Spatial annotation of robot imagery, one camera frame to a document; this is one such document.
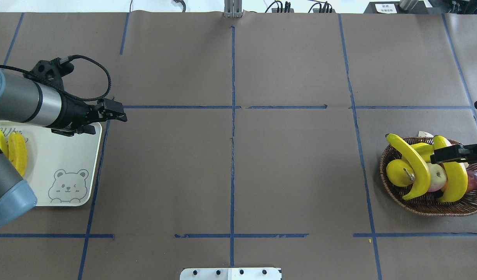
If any aluminium frame post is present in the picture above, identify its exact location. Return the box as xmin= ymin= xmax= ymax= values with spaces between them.
xmin=224 ymin=0 xmax=243 ymax=18

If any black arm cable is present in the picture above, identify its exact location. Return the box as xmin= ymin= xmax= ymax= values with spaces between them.
xmin=0 ymin=55 xmax=112 ymax=102

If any dark yellow banana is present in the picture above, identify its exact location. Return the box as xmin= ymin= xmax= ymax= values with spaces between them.
xmin=8 ymin=131 xmax=28 ymax=177

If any basket paper tag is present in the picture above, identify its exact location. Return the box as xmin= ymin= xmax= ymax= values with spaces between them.
xmin=417 ymin=131 xmax=434 ymax=138

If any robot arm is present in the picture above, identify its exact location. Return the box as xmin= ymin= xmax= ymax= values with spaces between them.
xmin=0 ymin=61 xmax=128 ymax=227

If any woven wicker fruit basket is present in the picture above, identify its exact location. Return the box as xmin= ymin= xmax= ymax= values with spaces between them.
xmin=379 ymin=134 xmax=477 ymax=217

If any yellow banana in basket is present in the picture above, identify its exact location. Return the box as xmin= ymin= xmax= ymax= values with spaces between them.
xmin=431 ymin=135 xmax=468 ymax=203

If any white rectangular bear plate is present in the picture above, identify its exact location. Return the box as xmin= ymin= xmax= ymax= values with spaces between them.
xmin=0 ymin=121 xmax=103 ymax=206

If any dark red fruit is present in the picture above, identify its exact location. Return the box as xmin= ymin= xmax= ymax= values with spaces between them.
xmin=466 ymin=170 xmax=477 ymax=193

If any yellow pear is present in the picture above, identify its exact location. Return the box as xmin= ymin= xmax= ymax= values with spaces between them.
xmin=386 ymin=159 xmax=415 ymax=187

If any bright yellow banana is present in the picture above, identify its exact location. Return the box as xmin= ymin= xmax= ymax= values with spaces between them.
xmin=0 ymin=129 xmax=9 ymax=158

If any pale green apple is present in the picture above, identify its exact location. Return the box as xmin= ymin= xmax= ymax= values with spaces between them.
xmin=427 ymin=163 xmax=447 ymax=193

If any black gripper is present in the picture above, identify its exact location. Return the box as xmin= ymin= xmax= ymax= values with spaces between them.
xmin=52 ymin=94 xmax=128 ymax=137

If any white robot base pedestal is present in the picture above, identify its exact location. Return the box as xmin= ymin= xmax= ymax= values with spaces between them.
xmin=179 ymin=267 xmax=283 ymax=280

